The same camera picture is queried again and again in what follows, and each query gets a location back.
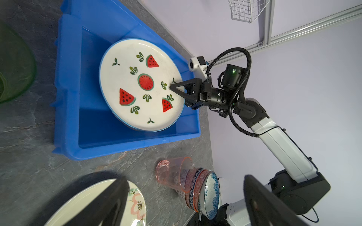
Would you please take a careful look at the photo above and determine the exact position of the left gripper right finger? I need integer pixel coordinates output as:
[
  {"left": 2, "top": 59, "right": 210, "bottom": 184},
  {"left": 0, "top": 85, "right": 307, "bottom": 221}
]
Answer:
[{"left": 244, "top": 175, "right": 307, "bottom": 226}]

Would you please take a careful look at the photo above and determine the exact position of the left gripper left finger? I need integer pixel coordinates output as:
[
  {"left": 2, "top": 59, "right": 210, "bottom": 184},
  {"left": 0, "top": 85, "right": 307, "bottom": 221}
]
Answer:
[{"left": 65, "top": 177, "right": 130, "bottom": 226}]

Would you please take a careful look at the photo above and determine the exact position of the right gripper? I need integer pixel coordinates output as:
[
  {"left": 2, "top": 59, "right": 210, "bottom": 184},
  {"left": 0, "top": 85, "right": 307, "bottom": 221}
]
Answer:
[{"left": 169, "top": 78, "right": 232, "bottom": 110}]

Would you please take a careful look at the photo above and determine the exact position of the white watermelon plate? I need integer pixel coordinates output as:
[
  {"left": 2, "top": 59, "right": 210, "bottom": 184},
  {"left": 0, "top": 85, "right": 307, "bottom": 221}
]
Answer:
[{"left": 99, "top": 39, "right": 184, "bottom": 132}]

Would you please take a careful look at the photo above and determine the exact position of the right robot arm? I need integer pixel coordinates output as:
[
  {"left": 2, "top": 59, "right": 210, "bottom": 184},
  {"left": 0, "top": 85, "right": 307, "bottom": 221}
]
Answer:
[{"left": 170, "top": 47, "right": 331, "bottom": 226}]

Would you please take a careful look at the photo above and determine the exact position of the blue plastic bin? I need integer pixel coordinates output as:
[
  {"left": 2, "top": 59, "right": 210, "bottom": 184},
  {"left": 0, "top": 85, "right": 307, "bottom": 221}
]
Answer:
[{"left": 53, "top": 1, "right": 201, "bottom": 161}]

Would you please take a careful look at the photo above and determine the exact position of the cream painted plate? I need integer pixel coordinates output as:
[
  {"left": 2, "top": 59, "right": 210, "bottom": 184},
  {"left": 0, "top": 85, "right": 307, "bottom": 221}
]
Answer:
[{"left": 45, "top": 178, "right": 147, "bottom": 226}]

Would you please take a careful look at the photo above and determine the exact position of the blue patterned bowl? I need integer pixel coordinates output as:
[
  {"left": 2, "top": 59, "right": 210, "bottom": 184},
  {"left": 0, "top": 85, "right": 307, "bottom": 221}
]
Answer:
[{"left": 178, "top": 168, "right": 221, "bottom": 221}]

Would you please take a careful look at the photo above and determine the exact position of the pink glass cup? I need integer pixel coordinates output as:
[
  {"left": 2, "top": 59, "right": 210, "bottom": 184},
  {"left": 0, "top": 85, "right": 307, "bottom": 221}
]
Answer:
[{"left": 155, "top": 157, "right": 194, "bottom": 193}]

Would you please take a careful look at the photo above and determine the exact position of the green glass cup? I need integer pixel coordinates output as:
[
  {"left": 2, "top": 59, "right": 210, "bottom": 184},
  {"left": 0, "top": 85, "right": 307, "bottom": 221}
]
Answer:
[{"left": 1, "top": 22, "right": 37, "bottom": 104}]

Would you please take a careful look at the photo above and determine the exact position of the white wire wall rack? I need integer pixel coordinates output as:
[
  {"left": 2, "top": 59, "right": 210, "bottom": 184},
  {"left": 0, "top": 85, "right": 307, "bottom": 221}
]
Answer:
[{"left": 228, "top": 0, "right": 270, "bottom": 24}]

